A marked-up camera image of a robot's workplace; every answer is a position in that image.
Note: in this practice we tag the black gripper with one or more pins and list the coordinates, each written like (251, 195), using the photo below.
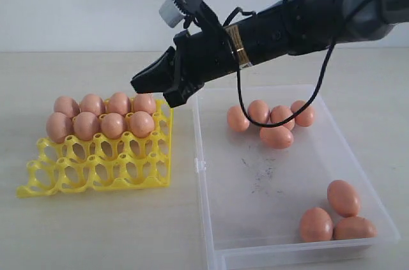
(293, 27)

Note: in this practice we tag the yellow plastic egg tray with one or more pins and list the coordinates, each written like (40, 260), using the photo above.
(102, 164)

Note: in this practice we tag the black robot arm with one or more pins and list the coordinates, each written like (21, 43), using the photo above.
(362, 20)

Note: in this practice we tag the clear plastic container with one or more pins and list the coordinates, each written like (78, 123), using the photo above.
(252, 197)

